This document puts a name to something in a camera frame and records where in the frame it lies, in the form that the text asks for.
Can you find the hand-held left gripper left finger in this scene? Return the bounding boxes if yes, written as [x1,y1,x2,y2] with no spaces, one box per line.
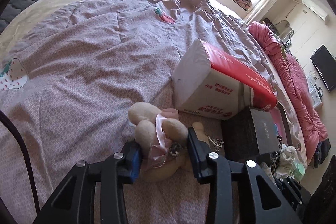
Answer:
[32,140,143,224]

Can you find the cream rabbit plush pink ribbon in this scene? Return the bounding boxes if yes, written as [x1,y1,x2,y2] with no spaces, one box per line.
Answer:
[127,102,224,183]

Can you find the dark blue box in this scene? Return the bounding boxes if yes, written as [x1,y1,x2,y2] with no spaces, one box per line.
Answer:
[221,105,280,157]

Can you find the black television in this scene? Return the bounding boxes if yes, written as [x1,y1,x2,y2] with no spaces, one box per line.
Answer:
[310,44,336,92]

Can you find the white dresser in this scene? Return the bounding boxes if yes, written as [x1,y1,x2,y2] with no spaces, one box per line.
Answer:
[306,74,322,109]

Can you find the pink quilt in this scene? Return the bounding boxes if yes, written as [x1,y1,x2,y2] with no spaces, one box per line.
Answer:
[248,20,329,162]

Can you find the patterned cushion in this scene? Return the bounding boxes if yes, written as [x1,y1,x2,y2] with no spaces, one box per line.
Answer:
[230,0,253,11]

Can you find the leopard print cloth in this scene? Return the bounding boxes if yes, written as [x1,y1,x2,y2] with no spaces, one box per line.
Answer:
[262,135,284,180]

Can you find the green round lid jar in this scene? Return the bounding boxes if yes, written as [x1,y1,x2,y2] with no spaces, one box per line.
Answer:
[292,160,307,182]

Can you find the pink picture book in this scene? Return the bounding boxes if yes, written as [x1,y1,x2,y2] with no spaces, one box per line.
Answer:
[272,109,285,136]

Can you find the printed pink blanket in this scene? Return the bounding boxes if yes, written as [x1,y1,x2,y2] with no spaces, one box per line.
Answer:
[0,0,265,224]

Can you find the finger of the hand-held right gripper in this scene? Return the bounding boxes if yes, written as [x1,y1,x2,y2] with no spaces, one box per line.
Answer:
[274,176,298,194]

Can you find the white framed mirror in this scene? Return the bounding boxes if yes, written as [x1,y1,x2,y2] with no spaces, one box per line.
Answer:
[272,19,294,44]

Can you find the cream bed sheet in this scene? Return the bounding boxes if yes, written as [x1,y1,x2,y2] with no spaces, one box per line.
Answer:
[0,0,307,161]

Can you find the black cable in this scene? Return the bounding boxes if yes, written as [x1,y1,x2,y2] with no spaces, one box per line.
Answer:
[0,109,41,215]

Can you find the white air conditioner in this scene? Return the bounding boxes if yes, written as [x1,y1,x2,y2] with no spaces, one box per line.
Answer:
[301,0,329,21]

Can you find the white floral cloth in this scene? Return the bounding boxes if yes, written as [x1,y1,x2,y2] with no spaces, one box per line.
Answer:
[275,145,299,180]

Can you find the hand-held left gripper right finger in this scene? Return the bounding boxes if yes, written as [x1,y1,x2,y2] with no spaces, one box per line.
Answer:
[186,127,303,224]

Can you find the red and white carton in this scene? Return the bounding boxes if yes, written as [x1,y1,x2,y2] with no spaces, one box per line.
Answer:
[172,38,279,121]

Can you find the dark cloth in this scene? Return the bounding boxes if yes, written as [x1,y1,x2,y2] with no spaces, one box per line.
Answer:
[312,138,332,169]

